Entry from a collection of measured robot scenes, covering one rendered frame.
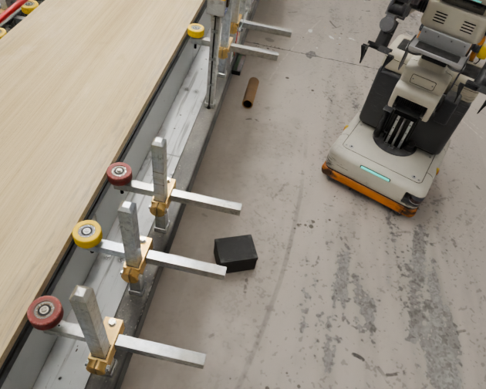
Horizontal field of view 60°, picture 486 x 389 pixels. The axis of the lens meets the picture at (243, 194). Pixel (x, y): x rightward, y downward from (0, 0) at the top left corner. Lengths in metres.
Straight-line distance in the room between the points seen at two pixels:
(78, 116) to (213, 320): 1.12
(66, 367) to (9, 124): 0.83
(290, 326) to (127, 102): 1.28
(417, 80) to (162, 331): 1.73
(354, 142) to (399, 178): 0.35
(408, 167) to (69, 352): 2.05
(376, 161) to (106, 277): 1.72
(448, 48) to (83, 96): 1.59
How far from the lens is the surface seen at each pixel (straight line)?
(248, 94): 3.22
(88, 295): 0.92
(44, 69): 1.94
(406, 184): 2.61
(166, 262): 1.27
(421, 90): 2.34
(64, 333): 1.25
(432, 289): 2.58
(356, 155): 2.63
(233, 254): 2.18
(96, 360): 1.20
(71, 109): 1.70
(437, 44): 2.22
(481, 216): 3.12
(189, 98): 2.21
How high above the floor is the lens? 1.94
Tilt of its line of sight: 49 degrees down
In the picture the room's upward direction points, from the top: 11 degrees clockwise
